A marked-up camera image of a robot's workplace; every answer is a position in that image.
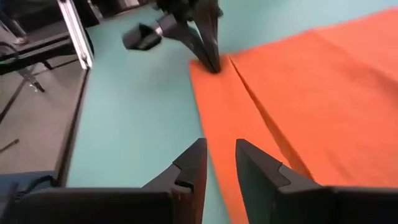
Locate black metal bench frame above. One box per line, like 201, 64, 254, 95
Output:
0, 30, 77, 75

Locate silver aluminium post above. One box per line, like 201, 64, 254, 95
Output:
57, 0, 95, 70

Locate orange towel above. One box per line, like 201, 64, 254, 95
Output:
188, 7, 398, 224

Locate black stand leg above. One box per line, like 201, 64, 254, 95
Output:
18, 67, 46, 93

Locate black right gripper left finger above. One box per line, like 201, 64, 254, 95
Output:
9, 138, 208, 224

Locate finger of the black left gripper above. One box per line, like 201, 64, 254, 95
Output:
194, 7, 222, 72
174, 23, 218, 73

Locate person's leg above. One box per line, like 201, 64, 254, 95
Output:
0, 9, 30, 46

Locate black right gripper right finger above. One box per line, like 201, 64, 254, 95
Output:
235, 139, 398, 224

